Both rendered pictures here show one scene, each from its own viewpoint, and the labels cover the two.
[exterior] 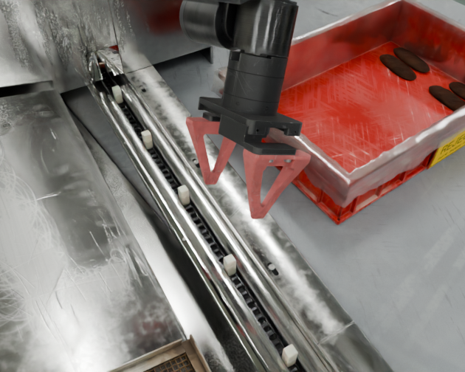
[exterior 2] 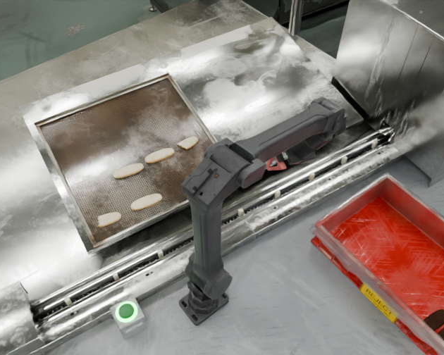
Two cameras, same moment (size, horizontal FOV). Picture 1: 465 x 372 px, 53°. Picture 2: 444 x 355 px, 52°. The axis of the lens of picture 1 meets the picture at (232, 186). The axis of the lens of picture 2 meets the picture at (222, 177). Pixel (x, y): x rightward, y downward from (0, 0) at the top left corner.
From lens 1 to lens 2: 1.08 m
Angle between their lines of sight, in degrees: 54
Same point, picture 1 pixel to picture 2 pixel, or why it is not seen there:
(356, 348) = (244, 232)
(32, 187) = not seen: hidden behind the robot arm
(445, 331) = (259, 277)
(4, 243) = (269, 121)
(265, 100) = (295, 148)
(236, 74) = not seen: hidden behind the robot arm
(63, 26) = (383, 103)
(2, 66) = (358, 94)
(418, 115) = (411, 297)
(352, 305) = (268, 244)
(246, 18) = not seen: hidden behind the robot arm
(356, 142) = (373, 257)
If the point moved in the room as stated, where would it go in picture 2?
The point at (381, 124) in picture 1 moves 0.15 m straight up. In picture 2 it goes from (395, 273) to (411, 247)
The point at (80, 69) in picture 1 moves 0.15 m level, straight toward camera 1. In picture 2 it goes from (378, 122) to (341, 134)
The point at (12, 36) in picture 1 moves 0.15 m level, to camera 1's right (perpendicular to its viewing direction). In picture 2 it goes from (367, 89) to (377, 119)
